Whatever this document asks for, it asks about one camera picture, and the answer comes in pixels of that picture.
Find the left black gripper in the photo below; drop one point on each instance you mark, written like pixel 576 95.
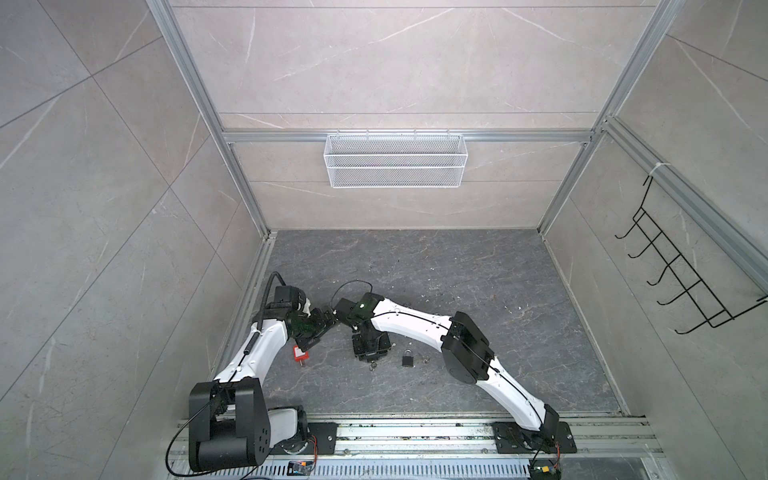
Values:
pixel 321 326

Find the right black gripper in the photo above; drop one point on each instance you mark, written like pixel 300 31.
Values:
pixel 379 352

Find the small black padlock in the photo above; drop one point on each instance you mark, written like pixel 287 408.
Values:
pixel 407 359

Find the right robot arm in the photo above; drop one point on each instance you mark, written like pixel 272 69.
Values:
pixel 467 355

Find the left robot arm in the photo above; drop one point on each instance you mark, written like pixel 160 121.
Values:
pixel 229 424

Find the red padlock left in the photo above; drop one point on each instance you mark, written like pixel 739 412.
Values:
pixel 300 356

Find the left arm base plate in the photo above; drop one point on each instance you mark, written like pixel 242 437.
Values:
pixel 316 437

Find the white slotted cable duct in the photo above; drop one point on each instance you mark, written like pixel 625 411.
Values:
pixel 500 468

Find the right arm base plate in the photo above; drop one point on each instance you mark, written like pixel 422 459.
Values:
pixel 511 439

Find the white wire mesh basket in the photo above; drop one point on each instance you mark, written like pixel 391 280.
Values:
pixel 395 160

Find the aluminium mounting rail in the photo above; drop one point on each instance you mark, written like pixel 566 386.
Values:
pixel 580 435

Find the black wire hook rack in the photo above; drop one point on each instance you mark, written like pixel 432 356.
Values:
pixel 692 286

